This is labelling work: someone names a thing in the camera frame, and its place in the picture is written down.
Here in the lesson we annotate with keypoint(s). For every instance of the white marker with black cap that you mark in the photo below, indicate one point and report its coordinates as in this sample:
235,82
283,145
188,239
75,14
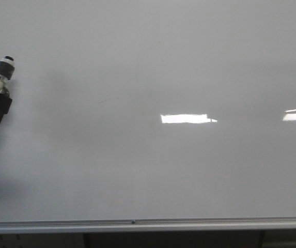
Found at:
6,71

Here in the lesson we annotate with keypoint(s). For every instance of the white whiteboard with aluminium frame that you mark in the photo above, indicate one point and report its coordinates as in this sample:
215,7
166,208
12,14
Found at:
148,116

